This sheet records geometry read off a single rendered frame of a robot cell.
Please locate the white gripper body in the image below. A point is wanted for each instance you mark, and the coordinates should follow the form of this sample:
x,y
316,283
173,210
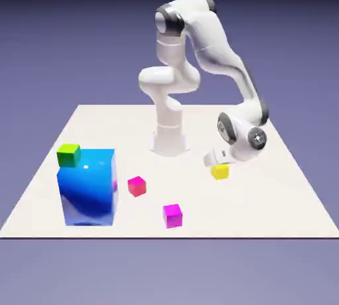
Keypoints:
x,y
215,159

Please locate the small green cube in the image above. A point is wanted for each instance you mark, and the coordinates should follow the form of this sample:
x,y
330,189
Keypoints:
x,y
68,155

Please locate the small magenta cube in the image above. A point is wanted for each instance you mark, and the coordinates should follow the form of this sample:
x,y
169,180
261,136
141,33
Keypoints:
x,y
172,216

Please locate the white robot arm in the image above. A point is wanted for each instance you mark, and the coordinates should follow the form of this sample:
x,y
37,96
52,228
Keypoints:
x,y
212,45

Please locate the large blue box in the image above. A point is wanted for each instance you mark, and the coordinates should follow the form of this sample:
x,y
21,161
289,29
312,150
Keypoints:
x,y
87,191

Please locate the small yellow cube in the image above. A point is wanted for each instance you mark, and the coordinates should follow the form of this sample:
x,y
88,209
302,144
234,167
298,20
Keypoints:
x,y
219,171

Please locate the small pink cube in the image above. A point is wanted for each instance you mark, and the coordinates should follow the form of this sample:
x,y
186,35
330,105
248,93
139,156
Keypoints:
x,y
137,186

